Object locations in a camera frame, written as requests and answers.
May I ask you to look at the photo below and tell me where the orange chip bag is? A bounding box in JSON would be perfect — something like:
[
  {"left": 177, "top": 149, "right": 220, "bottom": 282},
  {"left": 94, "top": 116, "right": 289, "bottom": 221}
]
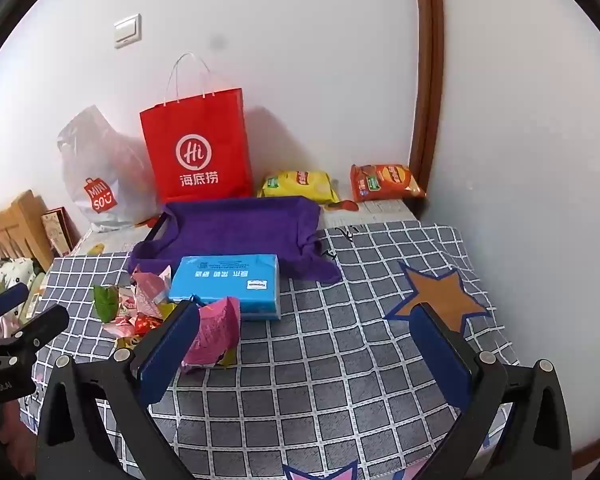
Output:
[{"left": 350, "top": 162, "right": 427, "bottom": 203}]

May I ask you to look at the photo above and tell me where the yellow chip bag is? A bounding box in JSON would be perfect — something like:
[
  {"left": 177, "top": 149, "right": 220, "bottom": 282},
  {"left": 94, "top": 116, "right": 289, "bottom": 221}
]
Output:
[{"left": 256, "top": 170, "right": 341, "bottom": 206}]

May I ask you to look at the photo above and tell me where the red paper bag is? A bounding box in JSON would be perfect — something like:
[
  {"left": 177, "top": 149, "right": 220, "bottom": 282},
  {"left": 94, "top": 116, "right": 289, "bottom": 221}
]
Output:
[{"left": 140, "top": 52, "right": 255, "bottom": 205}]

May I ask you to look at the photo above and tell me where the pale pink snack packet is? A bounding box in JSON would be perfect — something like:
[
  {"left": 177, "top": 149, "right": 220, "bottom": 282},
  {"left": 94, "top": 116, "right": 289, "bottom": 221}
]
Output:
[{"left": 131, "top": 265, "right": 173, "bottom": 318}]

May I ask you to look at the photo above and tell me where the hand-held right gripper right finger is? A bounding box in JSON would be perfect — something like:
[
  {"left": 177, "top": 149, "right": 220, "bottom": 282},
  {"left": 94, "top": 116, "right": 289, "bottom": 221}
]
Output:
[{"left": 409, "top": 301, "right": 574, "bottom": 480}]

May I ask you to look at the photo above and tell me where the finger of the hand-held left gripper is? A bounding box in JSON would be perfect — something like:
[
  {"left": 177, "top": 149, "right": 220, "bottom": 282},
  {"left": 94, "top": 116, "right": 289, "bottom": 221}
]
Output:
[
  {"left": 0, "top": 282, "right": 30, "bottom": 336},
  {"left": 0, "top": 304, "right": 70, "bottom": 357}
]

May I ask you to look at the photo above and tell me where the blue tissue pack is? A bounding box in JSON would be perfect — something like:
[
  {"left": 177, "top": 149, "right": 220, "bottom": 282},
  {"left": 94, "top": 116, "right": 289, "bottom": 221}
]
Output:
[{"left": 169, "top": 254, "right": 281, "bottom": 322}]

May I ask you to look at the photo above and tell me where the pile of mixed small snacks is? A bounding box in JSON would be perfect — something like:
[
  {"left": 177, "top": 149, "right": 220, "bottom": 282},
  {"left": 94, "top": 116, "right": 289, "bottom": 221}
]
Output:
[{"left": 92, "top": 264, "right": 191, "bottom": 356}]

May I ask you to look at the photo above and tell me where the grey checked blanket with stars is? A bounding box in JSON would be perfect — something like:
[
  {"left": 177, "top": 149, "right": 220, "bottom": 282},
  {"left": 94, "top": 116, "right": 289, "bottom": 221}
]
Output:
[{"left": 17, "top": 220, "right": 521, "bottom": 480}]

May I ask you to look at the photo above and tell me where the purple cloth-lined tray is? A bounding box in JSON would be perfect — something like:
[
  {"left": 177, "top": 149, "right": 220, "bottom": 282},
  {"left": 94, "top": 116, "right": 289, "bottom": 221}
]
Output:
[{"left": 127, "top": 195, "right": 343, "bottom": 285}]

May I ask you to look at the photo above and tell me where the brown wooden door frame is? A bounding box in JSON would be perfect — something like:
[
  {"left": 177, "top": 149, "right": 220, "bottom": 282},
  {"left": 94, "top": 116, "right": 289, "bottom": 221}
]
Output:
[{"left": 409, "top": 0, "right": 445, "bottom": 206}]

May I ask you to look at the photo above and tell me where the green snack packet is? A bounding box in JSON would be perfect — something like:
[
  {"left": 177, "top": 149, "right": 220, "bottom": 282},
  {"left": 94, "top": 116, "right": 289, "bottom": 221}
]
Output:
[{"left": 92, "top": 284, "right": 120, "bottom": 322}]

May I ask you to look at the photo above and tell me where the wooden headboard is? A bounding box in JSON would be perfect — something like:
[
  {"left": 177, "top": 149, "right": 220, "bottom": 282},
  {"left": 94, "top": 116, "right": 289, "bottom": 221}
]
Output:
[{"left": 0, "top": 190, "right": 55, "bottom": 273}]

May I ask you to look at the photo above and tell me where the bright pink snack packet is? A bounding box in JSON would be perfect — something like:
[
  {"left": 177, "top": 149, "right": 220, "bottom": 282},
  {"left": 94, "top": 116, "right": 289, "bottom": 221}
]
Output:
[{"left": 181, "top": 296, "right": 242, "bottom": 375}]

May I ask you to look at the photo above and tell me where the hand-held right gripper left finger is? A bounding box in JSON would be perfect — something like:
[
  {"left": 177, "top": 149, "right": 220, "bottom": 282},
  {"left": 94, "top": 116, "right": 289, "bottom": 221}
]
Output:
[{"left": 36, "top": 299, "right": 203, "bottom": 480}]

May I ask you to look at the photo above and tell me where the white plastic bag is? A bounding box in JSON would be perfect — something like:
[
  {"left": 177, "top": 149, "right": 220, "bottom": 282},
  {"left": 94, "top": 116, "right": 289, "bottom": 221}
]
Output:
[{"left": 56, "top": 105, "right": 163, "bottom": 233}]

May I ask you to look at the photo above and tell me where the white light switch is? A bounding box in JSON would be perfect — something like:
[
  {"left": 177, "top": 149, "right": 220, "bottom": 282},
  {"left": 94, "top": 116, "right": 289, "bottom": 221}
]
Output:
[{"left": 114, "top": 12, "right": 143, "bottom": 50}]

